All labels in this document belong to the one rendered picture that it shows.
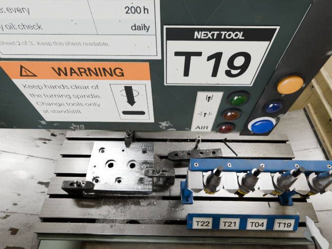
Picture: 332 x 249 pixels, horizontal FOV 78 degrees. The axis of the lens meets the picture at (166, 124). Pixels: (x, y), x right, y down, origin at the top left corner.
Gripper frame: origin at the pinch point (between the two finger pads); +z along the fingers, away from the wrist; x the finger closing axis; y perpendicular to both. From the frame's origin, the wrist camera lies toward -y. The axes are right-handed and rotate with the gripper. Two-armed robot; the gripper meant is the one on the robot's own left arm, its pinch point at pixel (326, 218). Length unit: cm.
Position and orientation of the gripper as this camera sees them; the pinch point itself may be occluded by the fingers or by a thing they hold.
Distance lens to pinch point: 82.7
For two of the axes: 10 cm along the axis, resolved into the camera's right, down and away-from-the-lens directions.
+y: 0.0, 5.3, 8.5
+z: 0.2, -8.5, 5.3
